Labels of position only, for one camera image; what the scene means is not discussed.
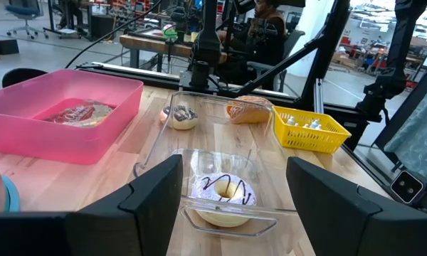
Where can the blue office chair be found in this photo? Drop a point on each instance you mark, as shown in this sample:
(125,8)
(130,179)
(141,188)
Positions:
(23,10)

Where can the black round chair back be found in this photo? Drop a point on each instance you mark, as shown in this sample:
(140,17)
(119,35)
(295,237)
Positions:
(21,76)

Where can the wooden workbench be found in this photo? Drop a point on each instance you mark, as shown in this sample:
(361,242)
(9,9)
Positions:
(146,44)

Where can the sugar sprinkled long pastry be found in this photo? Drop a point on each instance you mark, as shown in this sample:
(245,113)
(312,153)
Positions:
(249,113)

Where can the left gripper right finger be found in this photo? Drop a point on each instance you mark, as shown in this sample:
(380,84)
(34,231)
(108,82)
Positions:
(327,213)

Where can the green and white object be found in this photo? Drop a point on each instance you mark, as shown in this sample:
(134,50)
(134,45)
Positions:
(169,32)

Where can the pink plastic bin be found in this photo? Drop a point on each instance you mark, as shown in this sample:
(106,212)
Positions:
(14,135)

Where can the black box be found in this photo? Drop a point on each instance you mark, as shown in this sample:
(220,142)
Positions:
(3,46)

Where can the chocolate frosted donut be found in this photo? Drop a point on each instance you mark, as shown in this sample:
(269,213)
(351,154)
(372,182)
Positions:
(179,121)

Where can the red snack packet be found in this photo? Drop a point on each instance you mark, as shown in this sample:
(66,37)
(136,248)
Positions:
(74,113)

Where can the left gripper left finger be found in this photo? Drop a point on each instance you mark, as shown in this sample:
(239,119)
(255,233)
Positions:
(146,213)

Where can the lilac frosted donut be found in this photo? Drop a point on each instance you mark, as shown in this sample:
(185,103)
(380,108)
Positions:
(206,186)

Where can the clear plastic bin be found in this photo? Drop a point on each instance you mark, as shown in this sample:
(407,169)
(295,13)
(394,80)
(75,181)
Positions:
(267,167)

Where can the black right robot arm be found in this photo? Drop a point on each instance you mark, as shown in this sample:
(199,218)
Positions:
(206,42)

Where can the black office chair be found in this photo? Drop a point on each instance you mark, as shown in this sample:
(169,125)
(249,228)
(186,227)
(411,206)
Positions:
(293,39)

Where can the person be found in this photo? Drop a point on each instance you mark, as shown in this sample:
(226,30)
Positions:
(267,39)

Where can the teal patterned curtain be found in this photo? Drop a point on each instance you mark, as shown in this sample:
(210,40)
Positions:
(420,142)

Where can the table-level camera box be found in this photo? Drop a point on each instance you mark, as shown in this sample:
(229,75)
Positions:
(407,186)

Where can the yellow plastic basket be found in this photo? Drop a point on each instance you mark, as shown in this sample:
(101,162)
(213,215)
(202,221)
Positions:
(306,140)

